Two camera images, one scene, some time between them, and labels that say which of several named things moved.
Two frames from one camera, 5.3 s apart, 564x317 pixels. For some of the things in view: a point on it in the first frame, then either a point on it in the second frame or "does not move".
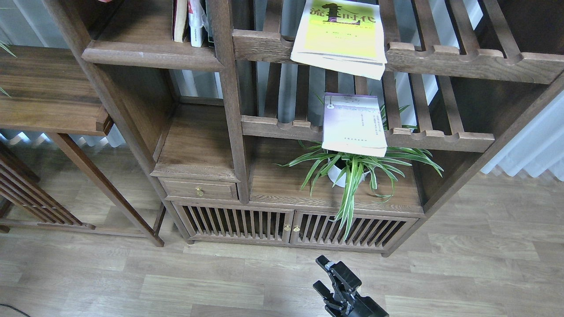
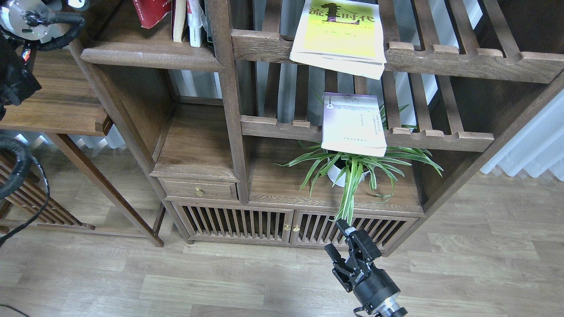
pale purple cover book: (353, 123) does not move
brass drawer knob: (199, 192) does not move
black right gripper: (346, 302) -> (371, 285)
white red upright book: (195, 22) does not move
